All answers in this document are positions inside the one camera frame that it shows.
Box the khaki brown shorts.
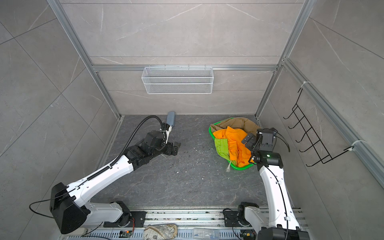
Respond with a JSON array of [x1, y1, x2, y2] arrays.
[[209, 117, 261, 135]]

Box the clear plastic bottle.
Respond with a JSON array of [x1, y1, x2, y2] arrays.
[[193, 228, 220, 240]]

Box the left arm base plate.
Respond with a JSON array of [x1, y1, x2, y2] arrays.
[[103, 211, 147, 228]]

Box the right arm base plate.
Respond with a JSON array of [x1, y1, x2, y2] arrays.
[[223, 208, 242, 227]]

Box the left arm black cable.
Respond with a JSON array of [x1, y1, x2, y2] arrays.
[[29, 115, 166, 219]]

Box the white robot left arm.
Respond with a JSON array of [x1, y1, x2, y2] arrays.
[[50, 131, 181, 235]]

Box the small circuit board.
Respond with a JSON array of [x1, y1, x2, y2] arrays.
[[119, 230, 134, 239]]

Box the lime green shorts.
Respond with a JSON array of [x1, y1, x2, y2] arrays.
[[214, 139, 230, 161]]

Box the black wire hook rack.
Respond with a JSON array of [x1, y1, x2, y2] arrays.
[[283, 88, 355, 168]]

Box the green plastic basket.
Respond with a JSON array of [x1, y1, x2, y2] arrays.
[[209, 117, 260, 171]]

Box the orange shorts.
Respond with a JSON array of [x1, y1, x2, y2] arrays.
[[212, 127, 251, 168]]

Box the patterned pouch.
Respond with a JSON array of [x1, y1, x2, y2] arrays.
[[143, 224, 178, 240]]

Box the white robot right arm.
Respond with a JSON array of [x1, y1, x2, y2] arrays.
[[238, 128, 310, 240]]

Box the white wire mesh basket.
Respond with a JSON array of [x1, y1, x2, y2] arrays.
[[142, 67, 214, 95]]

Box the grey oval case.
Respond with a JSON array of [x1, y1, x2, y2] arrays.
[[166, 111, 176, 127]]

